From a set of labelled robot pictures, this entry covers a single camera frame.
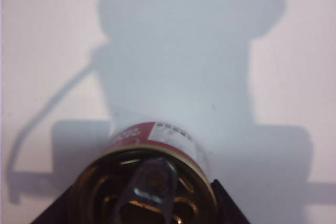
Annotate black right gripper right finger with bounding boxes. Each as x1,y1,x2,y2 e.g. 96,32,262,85
209,179,250,224

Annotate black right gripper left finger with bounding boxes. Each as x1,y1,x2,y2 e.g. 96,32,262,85
26,185,77,224

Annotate tomato can with pull tab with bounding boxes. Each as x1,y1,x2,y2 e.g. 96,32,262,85
66,121,219,224

